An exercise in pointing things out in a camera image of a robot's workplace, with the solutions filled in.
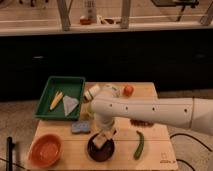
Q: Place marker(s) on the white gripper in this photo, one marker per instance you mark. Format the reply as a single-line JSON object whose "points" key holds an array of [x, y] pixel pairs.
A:
{"points": [[108, 132]]}

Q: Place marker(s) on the beige eraser block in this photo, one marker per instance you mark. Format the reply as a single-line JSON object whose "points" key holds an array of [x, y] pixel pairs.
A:
{"points": [[99, 140]]}

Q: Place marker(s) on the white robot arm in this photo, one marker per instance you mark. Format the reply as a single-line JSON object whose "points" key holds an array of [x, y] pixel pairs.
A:
{"points": [[187, 113]]}

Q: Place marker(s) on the dark purple bowl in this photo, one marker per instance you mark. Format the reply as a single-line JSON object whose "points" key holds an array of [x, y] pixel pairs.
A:
{"points": [[100, 154]]}

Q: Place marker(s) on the orange bowl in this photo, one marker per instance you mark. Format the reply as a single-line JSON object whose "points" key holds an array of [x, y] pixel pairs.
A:
{"points": [[45, 151]]}

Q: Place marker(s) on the red background bowl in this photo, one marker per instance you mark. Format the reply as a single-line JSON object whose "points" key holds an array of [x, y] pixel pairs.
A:
{"points": [[84, 21]]}

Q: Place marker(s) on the blue sponge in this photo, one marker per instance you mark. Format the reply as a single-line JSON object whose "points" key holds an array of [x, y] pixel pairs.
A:
{"points": [[80, 127]]}

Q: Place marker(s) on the green chili pepper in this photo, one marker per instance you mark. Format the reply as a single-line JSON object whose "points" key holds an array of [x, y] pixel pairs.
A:
{"points": [[140, 146]]}

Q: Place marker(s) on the brown chocolate bar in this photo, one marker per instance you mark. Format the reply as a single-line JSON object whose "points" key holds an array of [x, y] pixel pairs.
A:
{"points": [[141, 123]]}

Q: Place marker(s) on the white can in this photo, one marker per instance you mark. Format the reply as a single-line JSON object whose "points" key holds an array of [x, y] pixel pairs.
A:
{"points": [[91, 92]]}

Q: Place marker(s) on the orange tomato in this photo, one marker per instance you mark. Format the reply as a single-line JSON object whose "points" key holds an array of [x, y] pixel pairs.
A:
{"points": [[128, 90]]}

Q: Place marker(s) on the green plastic tray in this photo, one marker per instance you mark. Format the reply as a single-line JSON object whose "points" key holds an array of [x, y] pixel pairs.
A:
{"points": [[69, 86]]}

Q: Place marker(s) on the black stand post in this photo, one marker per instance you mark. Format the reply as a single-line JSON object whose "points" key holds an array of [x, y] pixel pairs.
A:
{"points": [[9, 152]]}

